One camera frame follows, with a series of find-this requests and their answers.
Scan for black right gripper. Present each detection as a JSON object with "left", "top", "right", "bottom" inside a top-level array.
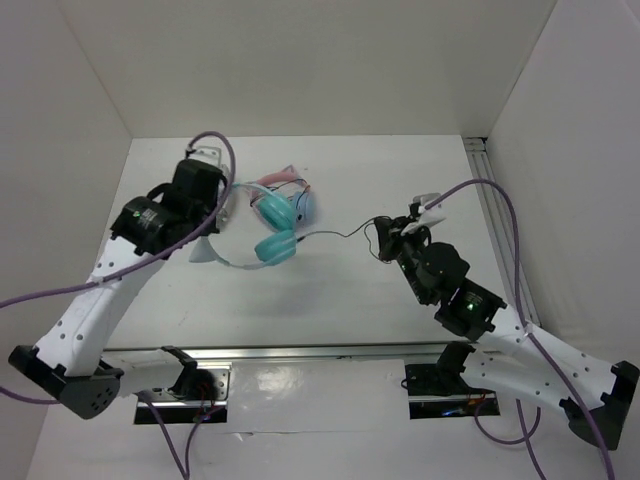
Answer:
[{"left": 373, "top": 215, "right": 431, "bottom": 305}]

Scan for teal cat-ear headphones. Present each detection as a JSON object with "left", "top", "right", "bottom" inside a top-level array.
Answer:
[{"left": 189, "top": 182, "right": 298, "bottom": 271}]

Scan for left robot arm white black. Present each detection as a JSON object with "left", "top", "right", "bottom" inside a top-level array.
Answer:
[{"left": 9, "top": 158, "right": 234, "bottom": 419}]

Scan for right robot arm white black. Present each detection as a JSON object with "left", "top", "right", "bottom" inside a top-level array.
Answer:
[{"left": 374, "top": 217, "right": 639, "bottom": 451}]

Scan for grey white headphones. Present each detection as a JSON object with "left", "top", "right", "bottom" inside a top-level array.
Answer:
[{"left": 216, "top": 161, "right": 236, "bottom": 231}]

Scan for pink blue cat-ear headphones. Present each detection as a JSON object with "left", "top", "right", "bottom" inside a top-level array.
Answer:
[{"left": 256, "top": 165, "right": 317, "bottom": 230}]

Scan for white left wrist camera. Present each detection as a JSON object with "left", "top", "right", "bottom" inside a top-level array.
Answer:
[{"left": 186, "top": 145, "right": 223, "bottom": 168}]

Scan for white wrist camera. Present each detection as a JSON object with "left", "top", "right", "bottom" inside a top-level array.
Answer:
[
  {"left": 401, "top": 193, "right": 446, "bottom": 236},
  {"left": 186, "top": 145, "right": 223, "bottom": 168}
]

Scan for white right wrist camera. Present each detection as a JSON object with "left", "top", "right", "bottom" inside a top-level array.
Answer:
[{"left": 401, "top": 193, "right": 446, "bottom": 236}]

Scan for aluminium rail front edge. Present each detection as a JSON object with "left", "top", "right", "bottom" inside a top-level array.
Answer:
[{"left": 99, "top": 342, "right": 501, "bottom": 364}]

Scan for aluminium rail right side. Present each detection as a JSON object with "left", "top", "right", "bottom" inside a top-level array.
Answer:
[{"left": 462, "top": 137, "right": 541, "bottom": 326}]

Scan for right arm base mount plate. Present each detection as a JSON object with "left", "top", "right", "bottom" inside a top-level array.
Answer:
[{"left": 401, "top": 363, "right": 500, "bottom": 420}]

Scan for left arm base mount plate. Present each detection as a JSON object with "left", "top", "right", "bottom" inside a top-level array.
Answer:
[{"left": 146, "top": 361, "right": 232, "bottom": 425}]

